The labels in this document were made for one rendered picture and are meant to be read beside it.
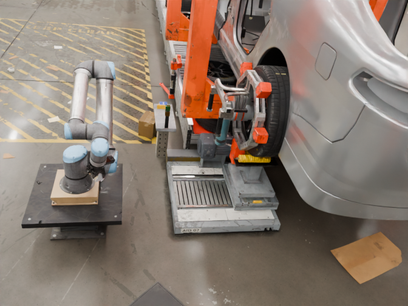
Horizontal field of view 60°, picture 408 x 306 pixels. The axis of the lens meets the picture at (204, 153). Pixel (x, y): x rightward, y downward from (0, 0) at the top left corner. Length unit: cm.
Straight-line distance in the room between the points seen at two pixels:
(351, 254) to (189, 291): 130
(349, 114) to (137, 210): 178
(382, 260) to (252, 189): 111
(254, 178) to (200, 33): 121
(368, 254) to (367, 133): 155
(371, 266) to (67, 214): 221
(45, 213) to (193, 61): 151
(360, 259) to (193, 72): 192
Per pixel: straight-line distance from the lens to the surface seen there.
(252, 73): 254
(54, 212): 247
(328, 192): 193
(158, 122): 305
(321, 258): 288
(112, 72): 243
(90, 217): 241
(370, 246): 316
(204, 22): 270
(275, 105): 230
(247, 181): 290
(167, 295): 200
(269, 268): 266
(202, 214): 276
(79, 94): 224
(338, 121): 177
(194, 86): 288
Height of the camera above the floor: 204
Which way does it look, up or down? 35 degrees down
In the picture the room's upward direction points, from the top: 9 degrees clockwise
